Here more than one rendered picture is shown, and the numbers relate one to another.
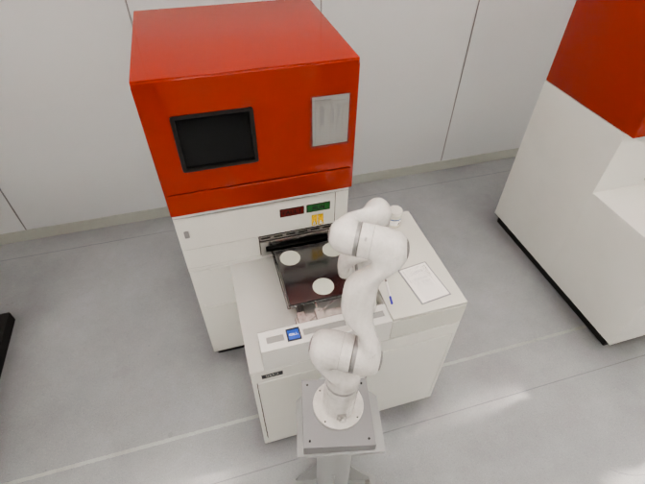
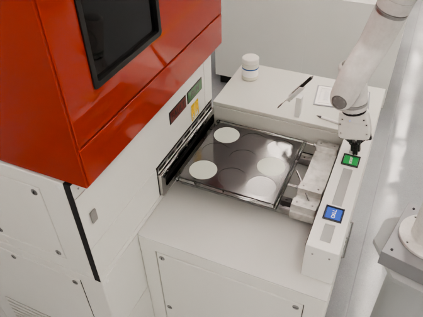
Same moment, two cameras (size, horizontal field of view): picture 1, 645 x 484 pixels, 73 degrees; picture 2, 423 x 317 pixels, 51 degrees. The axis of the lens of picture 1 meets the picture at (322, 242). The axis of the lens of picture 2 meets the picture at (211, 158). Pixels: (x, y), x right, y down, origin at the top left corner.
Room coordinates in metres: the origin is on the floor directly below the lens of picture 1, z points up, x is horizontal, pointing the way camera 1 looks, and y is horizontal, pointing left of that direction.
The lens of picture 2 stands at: (0.64, 1.01, 1.96)
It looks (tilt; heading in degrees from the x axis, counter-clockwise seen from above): 41 degrees down; 312
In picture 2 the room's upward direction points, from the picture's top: 2 degrees counter-clockwise
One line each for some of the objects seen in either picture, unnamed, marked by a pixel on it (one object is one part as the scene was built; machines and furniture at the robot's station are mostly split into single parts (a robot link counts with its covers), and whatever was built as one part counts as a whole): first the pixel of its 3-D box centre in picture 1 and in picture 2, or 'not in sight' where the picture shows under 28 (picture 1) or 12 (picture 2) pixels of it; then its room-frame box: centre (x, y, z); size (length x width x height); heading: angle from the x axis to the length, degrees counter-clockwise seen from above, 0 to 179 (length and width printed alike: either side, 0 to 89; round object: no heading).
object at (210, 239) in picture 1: (266, 227); (158, 149); (1.54, 0.27, 1.02); 0.82 x 0.03 x 0.40; 107
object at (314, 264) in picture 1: (317, 269); (242, 159); (1.38, 0.02, 0.90); 0.34 x 0.34 x 0.01; 17
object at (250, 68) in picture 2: (394, 216); (250, 67); (1.64, -0.36, 1.01); 0.07 x 0.07 x 0.10
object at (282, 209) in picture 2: not in sight; (246, 197); (1.29, 0.12, 0.84); 0.50 x 0.02 x 0.03; 17
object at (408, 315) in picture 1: (399, 268); (298, 109); (1.39, -0.38, 0.89); 0.62 x 0.35 x 0.14; 17
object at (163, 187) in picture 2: (303, 240); (189, 148); (1.57, 0.10, 0.89); 0.44 x 0.02 x 0.10; 107
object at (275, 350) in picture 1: (325, 336); (339, 200); (1.01, -0.02, 0.89); 0.55 x 0.09 x 0.14; 107
